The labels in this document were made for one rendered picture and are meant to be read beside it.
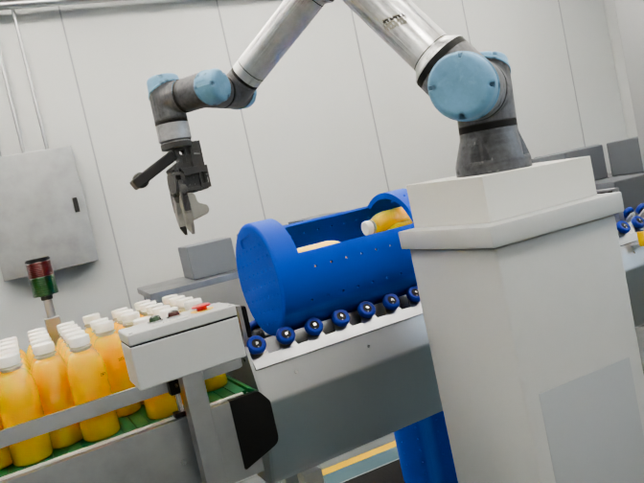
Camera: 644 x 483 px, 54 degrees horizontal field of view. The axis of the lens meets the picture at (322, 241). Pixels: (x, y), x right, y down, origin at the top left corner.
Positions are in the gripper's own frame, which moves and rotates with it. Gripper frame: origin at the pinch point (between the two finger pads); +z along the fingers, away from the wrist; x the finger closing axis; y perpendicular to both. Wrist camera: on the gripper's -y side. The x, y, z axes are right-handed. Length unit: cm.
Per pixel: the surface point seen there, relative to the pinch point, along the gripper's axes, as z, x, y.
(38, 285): 6.7, 34.9, -31.4
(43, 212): -27, 313, -8
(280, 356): 32.6, -10.0, 12.6
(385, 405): 54, -9, 38
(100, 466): 39, -21, -31
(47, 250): -1, 314, -11
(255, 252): 8.7, -1.3, 15.1
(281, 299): 19.8, -11.1, 15.2
